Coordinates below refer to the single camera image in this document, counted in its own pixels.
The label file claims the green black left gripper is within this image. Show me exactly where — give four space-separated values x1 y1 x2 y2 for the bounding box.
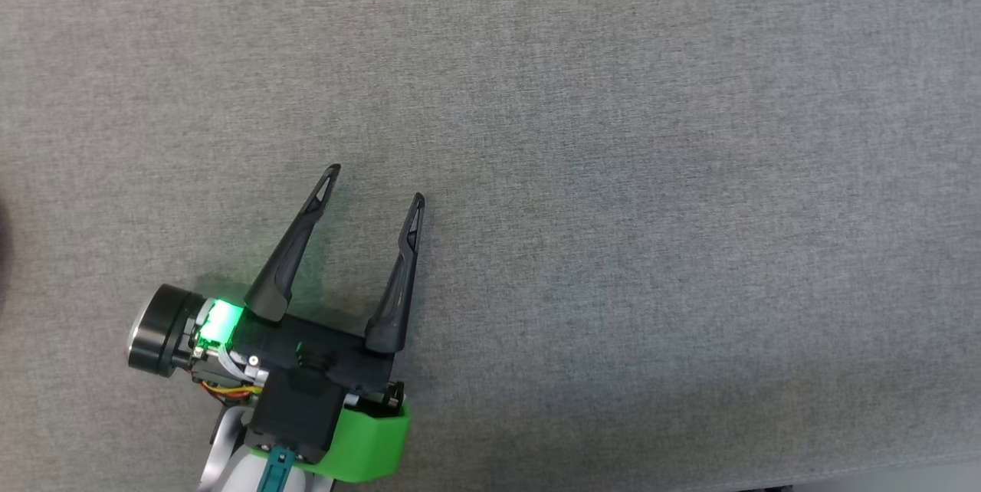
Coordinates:
126 163 427 484

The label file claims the grey fabric sofa seat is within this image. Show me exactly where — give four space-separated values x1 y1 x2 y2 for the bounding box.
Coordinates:
0 0 981 492

